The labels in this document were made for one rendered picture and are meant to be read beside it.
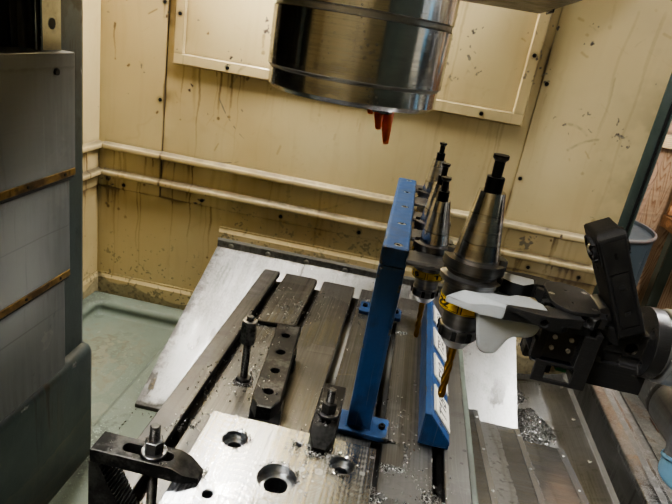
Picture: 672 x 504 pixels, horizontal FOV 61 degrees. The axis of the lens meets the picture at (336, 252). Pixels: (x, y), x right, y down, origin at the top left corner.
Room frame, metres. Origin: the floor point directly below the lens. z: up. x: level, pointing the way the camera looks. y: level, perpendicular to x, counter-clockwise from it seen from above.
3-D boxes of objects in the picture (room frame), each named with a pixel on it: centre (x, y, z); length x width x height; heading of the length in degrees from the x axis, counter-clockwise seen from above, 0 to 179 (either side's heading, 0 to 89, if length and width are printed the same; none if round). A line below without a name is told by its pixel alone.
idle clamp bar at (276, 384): (0.84, 0.07, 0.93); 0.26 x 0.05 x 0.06; 179
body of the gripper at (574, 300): (0.52, -0.27, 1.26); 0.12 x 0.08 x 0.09; 84
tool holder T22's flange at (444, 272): (0.54, -0.14, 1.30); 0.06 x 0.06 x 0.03
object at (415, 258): (0.78, -0.14, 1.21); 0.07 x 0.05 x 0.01; 84
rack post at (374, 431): (0.79, -0.09, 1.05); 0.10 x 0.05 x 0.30; 84
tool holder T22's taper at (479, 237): (0.54, -0.14, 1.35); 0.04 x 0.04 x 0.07
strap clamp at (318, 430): (0.67, -0.03, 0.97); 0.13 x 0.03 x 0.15; 174
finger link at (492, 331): (0.50, -0.16, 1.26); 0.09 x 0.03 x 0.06; 98
